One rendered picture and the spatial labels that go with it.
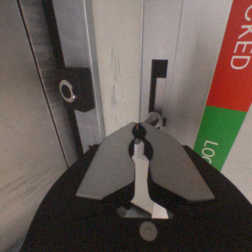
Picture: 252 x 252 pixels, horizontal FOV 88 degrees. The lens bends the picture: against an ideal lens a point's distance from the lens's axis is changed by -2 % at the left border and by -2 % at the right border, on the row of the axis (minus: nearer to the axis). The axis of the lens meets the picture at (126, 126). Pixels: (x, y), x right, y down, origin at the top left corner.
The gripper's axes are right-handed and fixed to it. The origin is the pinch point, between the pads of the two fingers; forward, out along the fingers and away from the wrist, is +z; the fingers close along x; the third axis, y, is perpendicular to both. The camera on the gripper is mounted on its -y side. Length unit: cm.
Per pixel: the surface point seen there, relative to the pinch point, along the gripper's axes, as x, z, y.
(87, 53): -6.4, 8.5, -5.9
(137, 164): 0.4, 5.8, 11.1
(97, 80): -5.6, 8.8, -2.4
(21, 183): -18.6, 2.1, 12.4
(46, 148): -15.7, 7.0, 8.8
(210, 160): 8.8, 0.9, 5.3
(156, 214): 3.2, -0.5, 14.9
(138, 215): 1.1, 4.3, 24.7
